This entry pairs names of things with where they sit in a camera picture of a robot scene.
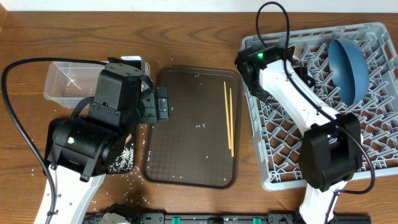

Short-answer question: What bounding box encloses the dark brown serving tray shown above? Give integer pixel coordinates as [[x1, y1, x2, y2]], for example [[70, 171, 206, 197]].
[[141, 66, 243, 189]]

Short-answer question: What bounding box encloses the grey dishwasher rack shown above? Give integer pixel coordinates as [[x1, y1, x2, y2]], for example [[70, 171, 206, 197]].
[[237, 22, 398, 192]]

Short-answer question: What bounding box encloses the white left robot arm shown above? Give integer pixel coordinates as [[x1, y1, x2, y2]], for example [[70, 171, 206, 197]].
[[35, 56, 169, 223]]

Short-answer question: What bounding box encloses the dark blue plate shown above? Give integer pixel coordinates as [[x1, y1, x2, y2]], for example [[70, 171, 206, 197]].
[[328, 39, 369, 106]]

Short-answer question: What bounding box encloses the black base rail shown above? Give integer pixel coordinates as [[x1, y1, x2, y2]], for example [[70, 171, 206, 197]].
[[82, 203, 373, 224]]

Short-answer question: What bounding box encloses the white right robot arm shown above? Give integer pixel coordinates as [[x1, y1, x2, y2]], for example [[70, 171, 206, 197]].
[[234, 47, 362, 223]]

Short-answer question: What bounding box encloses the spilled white rice pile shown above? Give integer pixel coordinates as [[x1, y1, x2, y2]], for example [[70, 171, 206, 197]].
[[108, 146, 135, 174]]

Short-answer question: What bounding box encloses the clear plastic bin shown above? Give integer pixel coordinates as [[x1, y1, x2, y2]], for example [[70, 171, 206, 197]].
[[44, 58, 154, 110]]

